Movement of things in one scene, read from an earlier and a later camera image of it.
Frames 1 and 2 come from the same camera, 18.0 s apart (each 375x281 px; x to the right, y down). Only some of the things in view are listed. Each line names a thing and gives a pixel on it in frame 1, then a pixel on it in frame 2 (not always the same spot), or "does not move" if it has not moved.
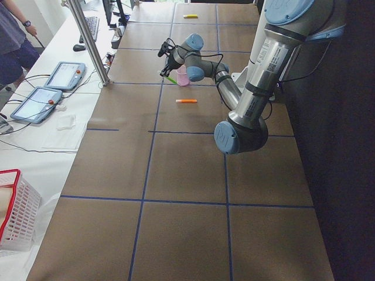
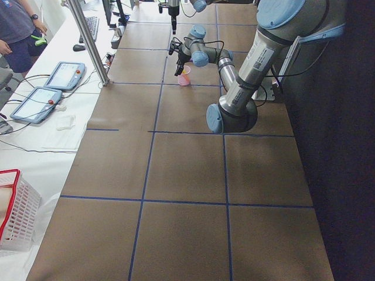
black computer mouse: x=78 y=47 does not move
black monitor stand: x=124 y=17 does not move
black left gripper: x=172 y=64 -> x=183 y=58
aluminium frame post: x=89 y=41 does not move
